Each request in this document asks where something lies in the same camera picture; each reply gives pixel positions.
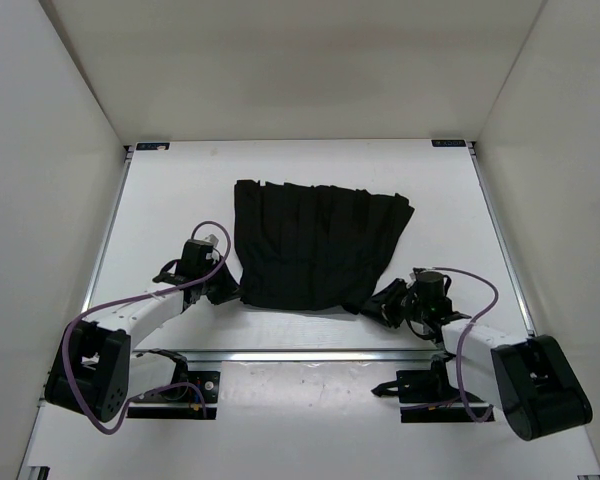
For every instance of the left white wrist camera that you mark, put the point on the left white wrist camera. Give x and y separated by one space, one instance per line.
211 246

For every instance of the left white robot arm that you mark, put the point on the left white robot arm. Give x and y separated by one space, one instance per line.
97 370

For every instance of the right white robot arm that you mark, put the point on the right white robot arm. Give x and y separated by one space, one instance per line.
477 369

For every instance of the black pleated skirt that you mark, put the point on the black pleated skirt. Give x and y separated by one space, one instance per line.
313 248

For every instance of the left blue corner label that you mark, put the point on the left blue corner label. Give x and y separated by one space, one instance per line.
152 146

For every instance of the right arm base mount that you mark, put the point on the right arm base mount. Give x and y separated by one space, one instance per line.
425 396

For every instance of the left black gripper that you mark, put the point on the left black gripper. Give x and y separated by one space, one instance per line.
230 288

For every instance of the right blue corner label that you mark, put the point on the right blue corner label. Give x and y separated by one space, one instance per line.
448 143

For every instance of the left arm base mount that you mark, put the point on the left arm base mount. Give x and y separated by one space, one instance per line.
165 385

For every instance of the blue corner label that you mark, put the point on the blue corner label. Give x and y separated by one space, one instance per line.
152 146
448 143

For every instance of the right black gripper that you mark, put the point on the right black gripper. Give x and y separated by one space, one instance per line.
381 306

